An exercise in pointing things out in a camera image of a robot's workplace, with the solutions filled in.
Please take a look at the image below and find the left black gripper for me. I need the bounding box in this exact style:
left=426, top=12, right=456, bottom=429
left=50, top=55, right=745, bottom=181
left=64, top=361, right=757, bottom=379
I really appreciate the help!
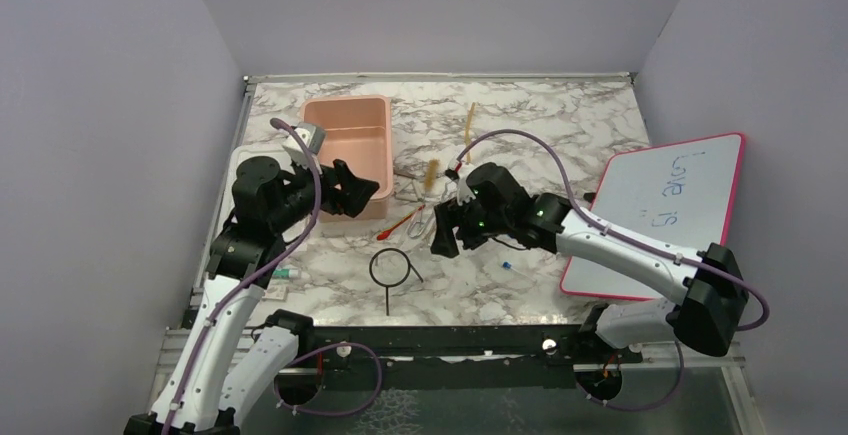
left=270, top=151, right=380, bottom=233

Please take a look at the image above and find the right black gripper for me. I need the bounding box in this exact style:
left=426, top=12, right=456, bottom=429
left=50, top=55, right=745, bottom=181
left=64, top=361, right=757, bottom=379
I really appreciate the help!
left=431, top=191, right=512, bottom=257

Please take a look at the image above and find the black metal ring stand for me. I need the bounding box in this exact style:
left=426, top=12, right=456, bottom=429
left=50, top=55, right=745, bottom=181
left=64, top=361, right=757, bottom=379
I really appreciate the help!
left=368, top=247, right=424, bottom=316

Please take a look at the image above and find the tan bristle test-tube brush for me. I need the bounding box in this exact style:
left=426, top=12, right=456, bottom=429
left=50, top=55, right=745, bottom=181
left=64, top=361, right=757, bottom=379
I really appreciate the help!
left=422, top=159, right=440, bottom=193

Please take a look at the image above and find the yellow rubber tube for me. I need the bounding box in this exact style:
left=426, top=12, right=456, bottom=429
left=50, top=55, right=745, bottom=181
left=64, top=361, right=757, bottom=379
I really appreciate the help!
left=464, top=101, right=477, bottom=163

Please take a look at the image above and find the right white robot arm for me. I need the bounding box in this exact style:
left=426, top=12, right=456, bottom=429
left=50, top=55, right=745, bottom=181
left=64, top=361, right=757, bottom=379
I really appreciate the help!
left=430, top=162, right=749, bottom=362

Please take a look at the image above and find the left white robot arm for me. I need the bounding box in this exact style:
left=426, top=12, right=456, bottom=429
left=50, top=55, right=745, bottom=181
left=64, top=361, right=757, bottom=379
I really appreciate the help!
left=124, top=156, right=380, bottom=434

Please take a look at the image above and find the pink plastic bin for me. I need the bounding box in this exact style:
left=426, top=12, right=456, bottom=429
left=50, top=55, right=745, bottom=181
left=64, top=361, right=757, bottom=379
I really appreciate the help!
left=300, top=95, right=394, bottom=221

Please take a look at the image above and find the white clay triangle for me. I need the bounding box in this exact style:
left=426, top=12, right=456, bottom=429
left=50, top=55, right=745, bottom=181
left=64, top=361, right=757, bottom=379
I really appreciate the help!
left=394, top=179, right=426, bottom=204

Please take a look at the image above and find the red plastic spoon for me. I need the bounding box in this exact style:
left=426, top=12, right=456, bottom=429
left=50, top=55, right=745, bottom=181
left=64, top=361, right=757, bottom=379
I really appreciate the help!
left=376, top=204, right=425, bottom=241

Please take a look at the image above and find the blue capped test tube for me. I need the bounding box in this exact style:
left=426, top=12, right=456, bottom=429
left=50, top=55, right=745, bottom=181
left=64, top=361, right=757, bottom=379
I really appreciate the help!
left=501, top=261, right=531, bottom=279

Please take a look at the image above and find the small white label card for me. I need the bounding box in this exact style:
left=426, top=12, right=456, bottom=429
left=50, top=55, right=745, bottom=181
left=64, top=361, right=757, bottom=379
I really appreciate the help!
left=263, top=286, right=289, bottom=302

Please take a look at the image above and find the pink framed whiteboard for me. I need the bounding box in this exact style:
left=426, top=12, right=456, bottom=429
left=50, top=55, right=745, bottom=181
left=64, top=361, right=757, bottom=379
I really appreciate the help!
left=559, top=131, right=747, bottom=303

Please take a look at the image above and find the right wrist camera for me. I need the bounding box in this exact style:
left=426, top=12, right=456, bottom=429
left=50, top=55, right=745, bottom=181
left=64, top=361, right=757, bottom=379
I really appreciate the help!
left=444, top=160, right=475, bottom=205

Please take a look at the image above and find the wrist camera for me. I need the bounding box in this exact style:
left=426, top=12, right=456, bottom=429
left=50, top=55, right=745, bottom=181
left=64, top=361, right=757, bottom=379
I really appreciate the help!
left=282, top=123, right=326, bottom=169
left=444, top=160, right=475, bottom=205

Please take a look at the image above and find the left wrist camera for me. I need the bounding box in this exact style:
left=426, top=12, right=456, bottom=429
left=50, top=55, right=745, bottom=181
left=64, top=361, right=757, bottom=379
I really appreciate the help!
left=282, top=123, right=326, bottom=169

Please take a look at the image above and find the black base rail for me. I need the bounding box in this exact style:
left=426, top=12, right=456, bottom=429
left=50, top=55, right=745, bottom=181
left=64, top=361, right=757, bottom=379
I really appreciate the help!
left=242, top=310, right=643, bottom=392

